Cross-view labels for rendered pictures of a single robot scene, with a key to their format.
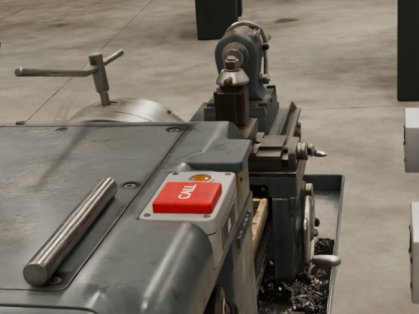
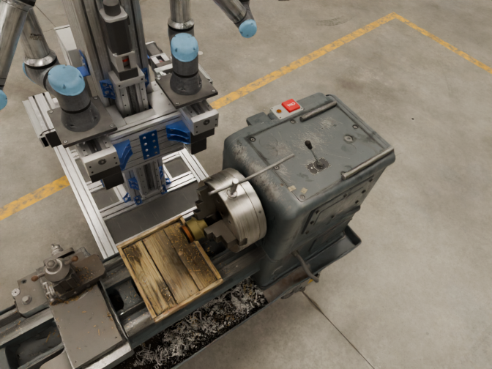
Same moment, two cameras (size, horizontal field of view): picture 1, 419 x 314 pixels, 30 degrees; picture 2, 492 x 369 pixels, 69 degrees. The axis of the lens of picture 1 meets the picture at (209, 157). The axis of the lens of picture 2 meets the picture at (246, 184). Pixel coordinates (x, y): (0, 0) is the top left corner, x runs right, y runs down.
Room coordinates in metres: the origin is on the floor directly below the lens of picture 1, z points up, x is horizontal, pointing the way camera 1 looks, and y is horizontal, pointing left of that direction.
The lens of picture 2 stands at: (1.79, 0.62, 2.31)
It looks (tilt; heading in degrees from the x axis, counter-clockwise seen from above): 54 degrees down; 216
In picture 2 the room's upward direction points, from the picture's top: 10 degrees clockwise
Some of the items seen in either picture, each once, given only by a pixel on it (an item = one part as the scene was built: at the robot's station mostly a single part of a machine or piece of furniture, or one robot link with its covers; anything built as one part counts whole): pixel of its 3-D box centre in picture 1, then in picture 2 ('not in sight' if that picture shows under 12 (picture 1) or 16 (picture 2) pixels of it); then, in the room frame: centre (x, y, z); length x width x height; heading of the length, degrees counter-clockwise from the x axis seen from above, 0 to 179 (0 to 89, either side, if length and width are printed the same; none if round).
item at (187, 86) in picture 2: not in sight; (185, 76); (0.91, -0.46, 1.21); 0.15 x 0.15 x 0.10
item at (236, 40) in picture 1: (239, 73); not in sight; (2.40, -0.11, 1.01); 0.30 x 0.20 x 0.29; 167
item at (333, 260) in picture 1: (324, 260); not in sight; (1.70, -0.26, 0.69); 0.08 x 0.03 x 0.03; 77
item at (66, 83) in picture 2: not in sight; (68, 86); (1.40, -0.58, 1.33); 0.13 x 0.12 x 0.14; 98
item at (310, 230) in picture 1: (299, 220); not in sight; (1.82, -0.22, 0.75); 0.27 x 0.10 x 0.23; 167
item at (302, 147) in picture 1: (312, 151); (56, 248); (1.78, -0.25, 0.95); 0.07 x 0.04 x 0.04; 77
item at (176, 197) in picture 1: (188, 200); (291, 106); (0.74, 0.02, 1.26); 0.06 x 0.06 x 0.02; 77
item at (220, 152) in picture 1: (216, 161); (259, 122); (0.90, -0.01, 1.24); 0.09 x 0.08 x 0.03; 167
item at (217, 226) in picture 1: (192, 216); (285, 113); (0.76, 0.02, 1.23); 0.13 x 0.08 x 0.05; 167
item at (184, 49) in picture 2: not in sight; (184, 53); (0.91, -0.46, 1.33); 0.13 x 0.12 x 0.14; 55
